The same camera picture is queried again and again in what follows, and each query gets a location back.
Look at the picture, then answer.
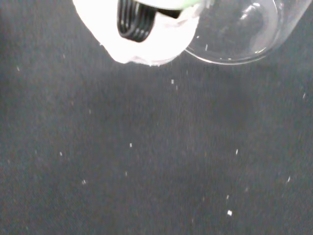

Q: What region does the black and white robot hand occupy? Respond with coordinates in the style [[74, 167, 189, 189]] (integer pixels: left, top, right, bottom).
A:
[[72, 0, 202, 67]]

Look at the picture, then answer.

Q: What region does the black bench cloth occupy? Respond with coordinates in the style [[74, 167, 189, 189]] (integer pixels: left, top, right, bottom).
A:
[[0, 0, 313, 235]]

